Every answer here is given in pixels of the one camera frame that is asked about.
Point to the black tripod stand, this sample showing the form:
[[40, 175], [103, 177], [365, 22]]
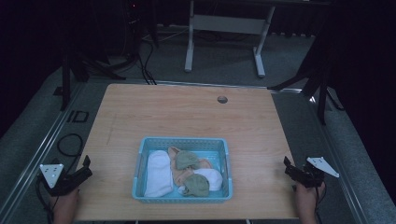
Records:
[[320, 77]]

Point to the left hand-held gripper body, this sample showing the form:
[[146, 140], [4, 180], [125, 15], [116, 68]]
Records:
[[63, 182]]

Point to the white desk frame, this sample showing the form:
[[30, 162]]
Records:
[[229, 24]]

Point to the green sock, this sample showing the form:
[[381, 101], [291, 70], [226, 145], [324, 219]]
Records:
[[186, 159], [196, 186]]

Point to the blue plastic basket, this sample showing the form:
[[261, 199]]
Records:
[[214, 149]]

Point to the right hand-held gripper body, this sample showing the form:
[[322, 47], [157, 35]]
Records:
[[311, 174]]

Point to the person's right hand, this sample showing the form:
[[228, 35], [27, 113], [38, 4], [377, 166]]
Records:
[[306, 199]]

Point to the short white sock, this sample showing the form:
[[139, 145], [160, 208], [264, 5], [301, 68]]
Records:
[[213, 179]]

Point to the peach sock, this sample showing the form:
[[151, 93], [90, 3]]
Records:
[[178, 175]]

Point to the person's left hand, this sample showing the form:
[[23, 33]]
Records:
[[65, 203]]

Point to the long white sock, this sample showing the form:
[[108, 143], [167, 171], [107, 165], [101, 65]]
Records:
[[158, 174]]

